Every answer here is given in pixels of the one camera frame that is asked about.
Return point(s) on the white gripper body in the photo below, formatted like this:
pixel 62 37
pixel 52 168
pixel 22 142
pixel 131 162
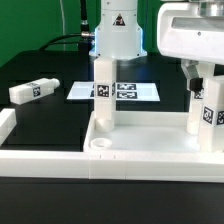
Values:
pixel 183 33

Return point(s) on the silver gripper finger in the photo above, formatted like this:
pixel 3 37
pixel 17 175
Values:
pixel 189 68

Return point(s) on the white desk top tray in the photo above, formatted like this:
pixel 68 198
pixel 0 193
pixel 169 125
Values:
pixel 142 131

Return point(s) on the fiducial marker sheet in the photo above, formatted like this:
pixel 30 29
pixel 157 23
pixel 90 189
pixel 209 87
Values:
pixel 124 91

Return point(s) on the white front fence bar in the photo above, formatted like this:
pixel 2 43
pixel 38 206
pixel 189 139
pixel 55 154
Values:
pixel 193 167

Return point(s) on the white left fence block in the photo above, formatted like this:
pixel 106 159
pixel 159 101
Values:
pixel 7 123

